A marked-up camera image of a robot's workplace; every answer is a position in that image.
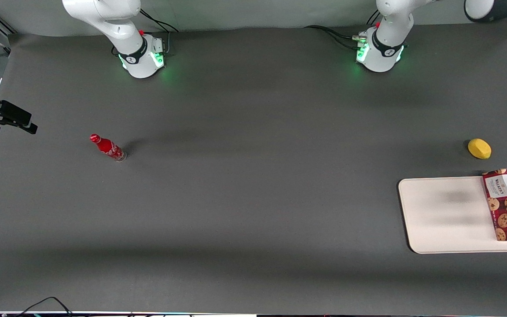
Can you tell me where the red tartan cookie box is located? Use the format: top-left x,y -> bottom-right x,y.
481,168 -> 507,242

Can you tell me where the beige plastic tray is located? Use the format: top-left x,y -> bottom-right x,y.
397,176 -> 507,255

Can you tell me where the yellow lemon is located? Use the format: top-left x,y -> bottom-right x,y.
467,138 -> 492,160

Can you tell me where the red soda bottle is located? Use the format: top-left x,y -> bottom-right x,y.
89,133 -> 127,163

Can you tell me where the black right arm base cable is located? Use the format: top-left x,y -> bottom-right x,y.
139,8 -> 180,55

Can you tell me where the black arm base cable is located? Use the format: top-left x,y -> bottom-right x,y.
139,8 -> 180,55
303,11 -> 384,50

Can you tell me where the black cable at table edge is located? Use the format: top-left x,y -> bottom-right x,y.
16,296 -> 74,317

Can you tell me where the black left arm base cable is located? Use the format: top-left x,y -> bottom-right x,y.
303,11 -> 384,50

